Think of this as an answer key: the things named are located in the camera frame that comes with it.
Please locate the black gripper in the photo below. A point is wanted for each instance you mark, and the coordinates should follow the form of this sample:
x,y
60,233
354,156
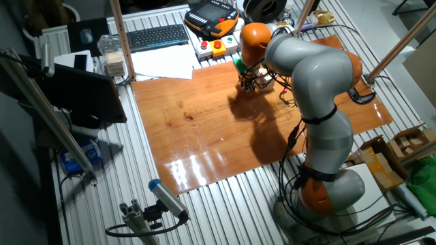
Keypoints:
x,y
248,75

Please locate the silver orange robot arm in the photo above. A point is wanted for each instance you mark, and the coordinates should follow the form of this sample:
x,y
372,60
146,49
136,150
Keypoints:
x,y
316,75

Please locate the stack of wooden jenga blocks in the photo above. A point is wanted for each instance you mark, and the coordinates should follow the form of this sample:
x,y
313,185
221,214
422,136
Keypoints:
x,y
267,83

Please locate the green adapter plate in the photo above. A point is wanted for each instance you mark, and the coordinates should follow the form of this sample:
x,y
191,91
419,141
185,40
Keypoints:
x,y
240,66

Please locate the black connector with red light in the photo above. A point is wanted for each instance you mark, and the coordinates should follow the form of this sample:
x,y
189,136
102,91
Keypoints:
x,y
284,92

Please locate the grey box green button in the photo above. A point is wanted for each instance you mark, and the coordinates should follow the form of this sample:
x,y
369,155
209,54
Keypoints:
x,y
230,46

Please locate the yellow box red button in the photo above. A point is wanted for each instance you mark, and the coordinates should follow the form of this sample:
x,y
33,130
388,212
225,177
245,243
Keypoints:
x,y
218,51

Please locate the grey box red button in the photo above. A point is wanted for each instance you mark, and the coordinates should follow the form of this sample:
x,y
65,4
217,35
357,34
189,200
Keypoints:
x,y
237,37
203,52

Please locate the orange wooden board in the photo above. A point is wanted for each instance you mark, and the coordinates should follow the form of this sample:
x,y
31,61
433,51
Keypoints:
x,y
204,129

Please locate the white plastic bottle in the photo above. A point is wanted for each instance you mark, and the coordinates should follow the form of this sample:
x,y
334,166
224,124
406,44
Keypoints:
x,y
240,24

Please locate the small round tin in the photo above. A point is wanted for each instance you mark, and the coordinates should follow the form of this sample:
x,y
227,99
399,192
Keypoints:
x,y
289,22

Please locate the black orange teach pendant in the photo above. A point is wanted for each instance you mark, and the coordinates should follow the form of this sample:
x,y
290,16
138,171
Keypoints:
x,y
211,15

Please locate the black round spool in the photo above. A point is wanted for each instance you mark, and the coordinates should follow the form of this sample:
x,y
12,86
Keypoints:
x,y
265,7

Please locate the small purple cylinder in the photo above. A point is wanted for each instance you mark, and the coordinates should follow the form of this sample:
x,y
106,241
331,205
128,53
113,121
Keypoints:
x,y
307,26

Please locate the white printed paper sheet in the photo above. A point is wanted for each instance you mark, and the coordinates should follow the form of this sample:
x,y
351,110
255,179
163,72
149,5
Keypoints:
x,y
163,63

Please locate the gold snack package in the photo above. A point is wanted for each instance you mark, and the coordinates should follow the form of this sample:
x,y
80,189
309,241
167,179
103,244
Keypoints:
x,y
322,17

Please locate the black keyboard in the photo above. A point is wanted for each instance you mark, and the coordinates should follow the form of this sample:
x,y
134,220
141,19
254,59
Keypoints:
x,y
156,37

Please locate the black c-clamp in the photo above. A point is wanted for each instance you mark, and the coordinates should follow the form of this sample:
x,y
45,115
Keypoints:
x,y
361,98

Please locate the plastic bag of wooden blocks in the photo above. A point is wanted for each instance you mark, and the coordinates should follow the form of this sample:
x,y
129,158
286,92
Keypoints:
x,y
114,61

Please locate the brown cardboard box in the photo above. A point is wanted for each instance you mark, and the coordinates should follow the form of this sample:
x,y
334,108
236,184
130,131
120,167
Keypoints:
x,y
378,166

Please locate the black mouse pad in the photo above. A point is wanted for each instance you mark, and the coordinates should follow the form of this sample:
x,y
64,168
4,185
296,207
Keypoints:
x,y
100,44

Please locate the black monitor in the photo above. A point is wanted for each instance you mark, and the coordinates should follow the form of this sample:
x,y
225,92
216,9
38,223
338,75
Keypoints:
x,y
85,95

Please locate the black phone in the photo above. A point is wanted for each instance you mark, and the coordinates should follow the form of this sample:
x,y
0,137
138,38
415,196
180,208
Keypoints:
x,y
80,63

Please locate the grey computer mouse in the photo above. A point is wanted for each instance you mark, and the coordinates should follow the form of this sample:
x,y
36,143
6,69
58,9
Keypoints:
x,y
86,35

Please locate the open cardboard box with blocks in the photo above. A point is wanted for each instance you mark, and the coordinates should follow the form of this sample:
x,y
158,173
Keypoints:
x,y
408,143

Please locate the brown cardboard panel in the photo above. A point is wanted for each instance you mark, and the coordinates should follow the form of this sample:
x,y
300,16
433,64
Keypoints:
x,y
422,75

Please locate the blue package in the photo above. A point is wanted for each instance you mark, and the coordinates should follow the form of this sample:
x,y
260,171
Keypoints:
x,y
81,158

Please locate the white box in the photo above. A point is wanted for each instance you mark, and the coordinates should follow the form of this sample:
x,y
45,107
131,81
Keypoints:
x,y
64,61

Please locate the white paper roll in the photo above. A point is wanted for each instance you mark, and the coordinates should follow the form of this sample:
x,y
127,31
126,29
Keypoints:
x,y
410,200

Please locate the long diagonal aluminium strut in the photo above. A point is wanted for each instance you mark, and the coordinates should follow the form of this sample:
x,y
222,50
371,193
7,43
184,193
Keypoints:
x,y
52,119

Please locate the silver cylinder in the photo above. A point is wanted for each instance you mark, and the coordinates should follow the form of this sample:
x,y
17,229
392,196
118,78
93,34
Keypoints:
x,y
47,59

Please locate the green cloth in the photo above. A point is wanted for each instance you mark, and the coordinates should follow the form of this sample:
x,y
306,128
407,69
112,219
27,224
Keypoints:
x,y
424,187

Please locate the metal frame pole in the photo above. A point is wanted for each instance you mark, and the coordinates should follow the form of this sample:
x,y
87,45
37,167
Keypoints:
x,y
123,41
402,44
304,15

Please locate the silver exterior camera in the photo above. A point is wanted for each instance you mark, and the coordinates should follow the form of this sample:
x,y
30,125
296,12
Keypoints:
x,y
168,199

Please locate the aluminium camera mount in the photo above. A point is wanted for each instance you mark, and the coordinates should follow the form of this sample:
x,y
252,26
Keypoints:
x,y
136,221

